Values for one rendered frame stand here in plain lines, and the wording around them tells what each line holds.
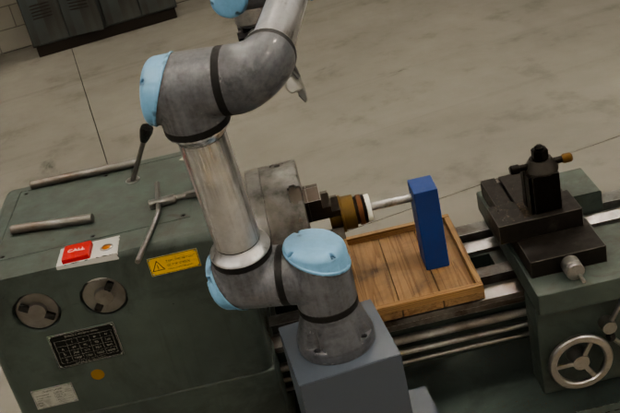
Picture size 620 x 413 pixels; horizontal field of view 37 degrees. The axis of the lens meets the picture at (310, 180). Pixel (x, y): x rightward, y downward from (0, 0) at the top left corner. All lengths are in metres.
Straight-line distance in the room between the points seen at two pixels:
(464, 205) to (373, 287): 2.09
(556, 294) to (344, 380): 0.62
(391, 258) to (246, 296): 0.78
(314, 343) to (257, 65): 0.57
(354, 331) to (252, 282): 0.22
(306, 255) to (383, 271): 0.74
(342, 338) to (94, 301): 0.61
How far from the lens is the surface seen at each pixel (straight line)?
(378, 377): 1.78
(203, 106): 1.48
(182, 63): 1.49
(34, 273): 2.06
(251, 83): 1.46
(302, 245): 1.69
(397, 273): 2.37
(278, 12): 1.63
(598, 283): 2.19
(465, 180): 4.59
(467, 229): 2.54
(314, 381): 1.74
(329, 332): 1.74
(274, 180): 2.17
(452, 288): 2.28
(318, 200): 2.15
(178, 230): 2.02
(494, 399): 2.48
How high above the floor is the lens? 2.19
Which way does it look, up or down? 27 degrees down
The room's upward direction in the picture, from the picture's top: 13 degrees counter-clockwise
